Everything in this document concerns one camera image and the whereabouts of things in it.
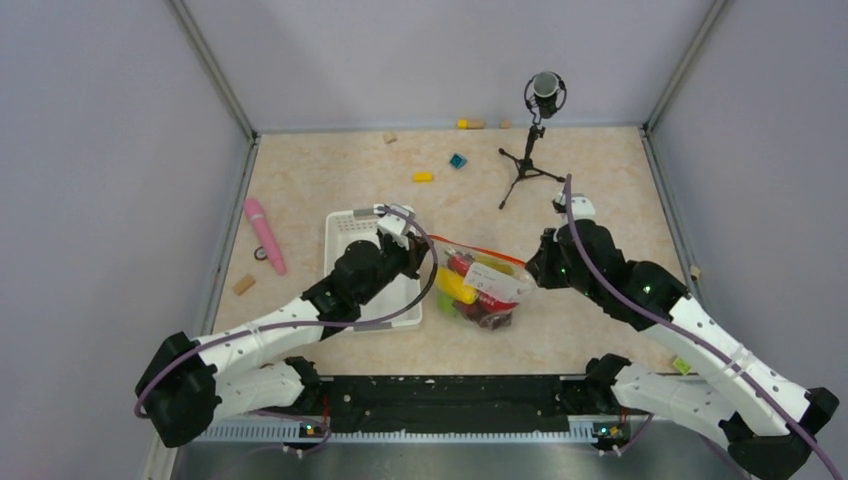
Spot pink cylindrical toy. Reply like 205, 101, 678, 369
243, 198, 288, 275

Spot yellow and tan cylinder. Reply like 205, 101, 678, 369
456, 118, 486, 130

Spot green apple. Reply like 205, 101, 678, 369
437, 295, 459, 318

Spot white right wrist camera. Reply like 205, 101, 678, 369
552, 192, 596, 223

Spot clear orange-zip bag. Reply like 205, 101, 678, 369
432, 235, 536, 327

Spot red tomato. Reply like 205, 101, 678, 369
476, 291, 518, 313

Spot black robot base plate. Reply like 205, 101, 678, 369
259, 357, 638, 435

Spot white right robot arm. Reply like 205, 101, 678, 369
526, 219, 839, 479

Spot blue square block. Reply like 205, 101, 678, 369
449, 153, 467, 169

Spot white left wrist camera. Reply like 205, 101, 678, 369
373, 204, 416, 249

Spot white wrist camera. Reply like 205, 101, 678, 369
552, 192, 596, 223
373, 204, 416, 249

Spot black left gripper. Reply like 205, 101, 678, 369
356, 229, 431, 304

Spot red chili pepper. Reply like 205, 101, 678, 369
447, 254, 475, 277

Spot wooden block near left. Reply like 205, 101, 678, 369
231, 274, 256, 296

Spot black microphone tripod stand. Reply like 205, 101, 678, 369
498, 71, 567, 210

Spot green block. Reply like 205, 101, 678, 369
671, 356, 692, 376

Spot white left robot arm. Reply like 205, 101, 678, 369
134, 233, 438, 448

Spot white perforated plastic basket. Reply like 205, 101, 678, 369
323, 210, 423, 335

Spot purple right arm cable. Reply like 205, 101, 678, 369
561, 173, 844, 480

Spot yellow corn cob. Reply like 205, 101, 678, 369
435, 267, 478, 305

